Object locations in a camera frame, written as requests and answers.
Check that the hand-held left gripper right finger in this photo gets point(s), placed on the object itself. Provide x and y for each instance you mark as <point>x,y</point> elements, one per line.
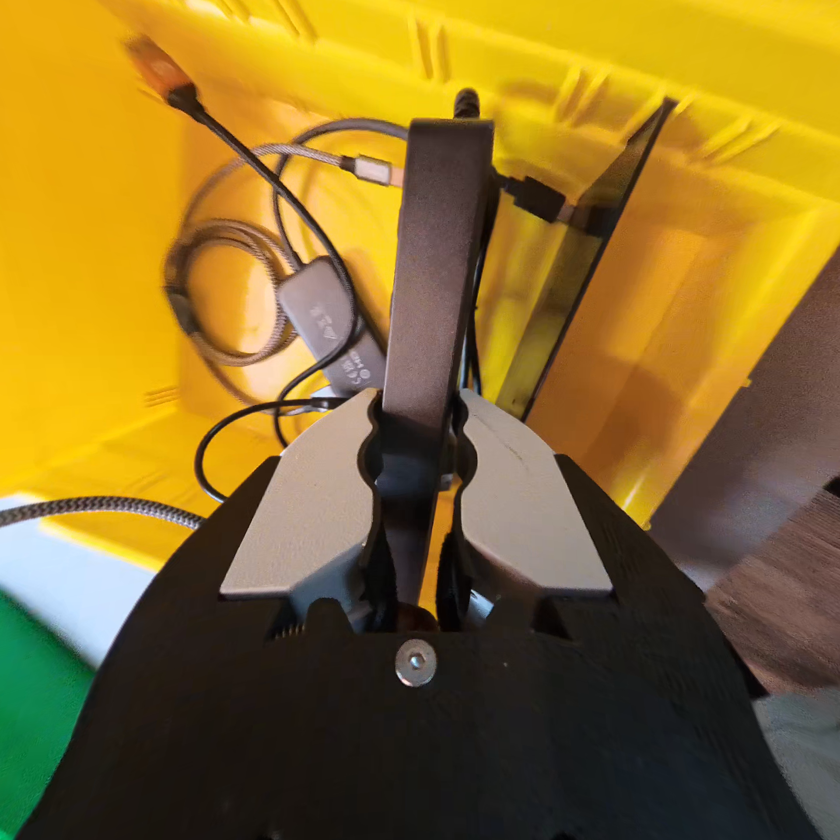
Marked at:
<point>531,518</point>

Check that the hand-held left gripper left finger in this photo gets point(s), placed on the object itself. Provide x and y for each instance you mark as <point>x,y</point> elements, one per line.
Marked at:
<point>308,518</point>

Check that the yellow plastic bin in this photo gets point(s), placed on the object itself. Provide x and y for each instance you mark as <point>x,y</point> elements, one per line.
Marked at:
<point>98,229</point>

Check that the slim grey usb hub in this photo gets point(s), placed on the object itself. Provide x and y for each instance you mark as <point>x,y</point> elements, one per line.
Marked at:
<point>328,328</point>

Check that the person's left hand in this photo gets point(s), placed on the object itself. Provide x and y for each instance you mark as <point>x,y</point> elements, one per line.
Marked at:
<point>415,619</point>

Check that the smoked dark divider panel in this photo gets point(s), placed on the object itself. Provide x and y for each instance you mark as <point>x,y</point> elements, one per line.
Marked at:
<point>564,289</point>

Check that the green plastic box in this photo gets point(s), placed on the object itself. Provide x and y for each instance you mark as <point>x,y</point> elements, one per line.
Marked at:
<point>33,722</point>

